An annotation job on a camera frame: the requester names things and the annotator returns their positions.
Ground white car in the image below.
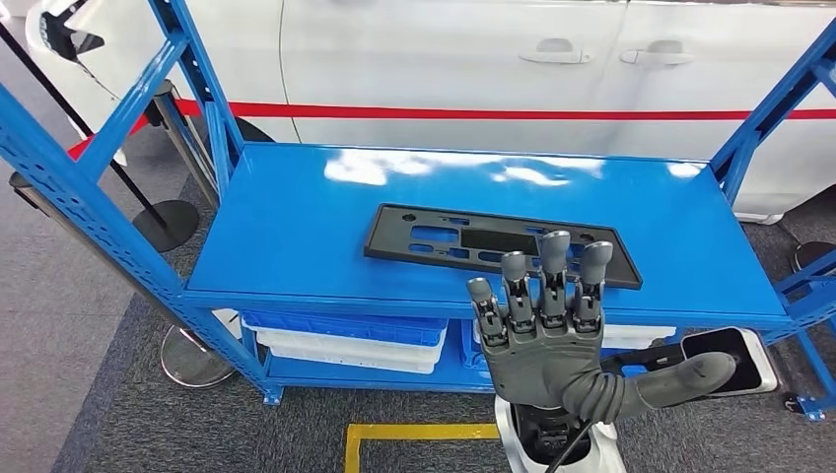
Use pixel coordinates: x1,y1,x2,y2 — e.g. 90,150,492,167
26,0,836,227

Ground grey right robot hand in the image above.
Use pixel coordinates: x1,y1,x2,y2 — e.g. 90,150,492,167
465,230,738,426

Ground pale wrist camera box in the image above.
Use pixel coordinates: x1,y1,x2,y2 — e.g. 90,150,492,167
680,326,780,397

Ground red barrier belt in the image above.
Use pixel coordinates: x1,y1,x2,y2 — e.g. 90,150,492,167
67,98,836,162

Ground blue metal shelf rack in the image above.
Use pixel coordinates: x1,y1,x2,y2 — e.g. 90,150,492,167
0,0,836,407
773,250,836,423

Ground black round stanchion base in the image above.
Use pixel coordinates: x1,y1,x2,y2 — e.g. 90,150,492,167
790,241,836,276

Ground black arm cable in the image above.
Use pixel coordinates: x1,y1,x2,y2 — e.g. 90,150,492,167
545,421,592,473

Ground black plastic plate frame part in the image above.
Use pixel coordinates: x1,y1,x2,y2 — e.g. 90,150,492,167
363,203,645,292

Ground chrome stanchion post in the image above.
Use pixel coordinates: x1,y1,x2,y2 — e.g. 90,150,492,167
7,170,238,391
153,79,220,207

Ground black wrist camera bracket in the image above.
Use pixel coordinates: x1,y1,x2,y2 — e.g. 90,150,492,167
600,342,687,393

